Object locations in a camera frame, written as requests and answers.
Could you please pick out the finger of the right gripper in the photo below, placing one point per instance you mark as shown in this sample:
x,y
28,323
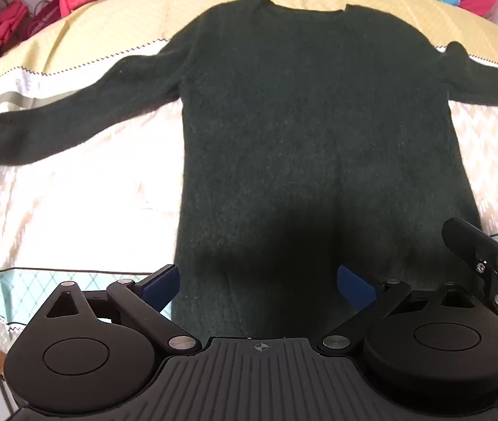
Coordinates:
x,y
469,243

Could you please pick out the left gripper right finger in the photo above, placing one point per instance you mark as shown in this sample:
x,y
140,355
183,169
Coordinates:
x,y
371,300

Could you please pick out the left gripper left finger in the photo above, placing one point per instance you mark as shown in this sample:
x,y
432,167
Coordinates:
x,y
140,305

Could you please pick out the dark green knit sweater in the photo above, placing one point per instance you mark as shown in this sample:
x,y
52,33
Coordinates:
x,y
313,140

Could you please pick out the patterned yellow beige bedspread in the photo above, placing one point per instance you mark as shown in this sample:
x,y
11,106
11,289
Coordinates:
x,y
109,209

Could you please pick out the red bags pile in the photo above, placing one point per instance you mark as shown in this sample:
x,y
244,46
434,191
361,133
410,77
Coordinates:
x,y
18,23

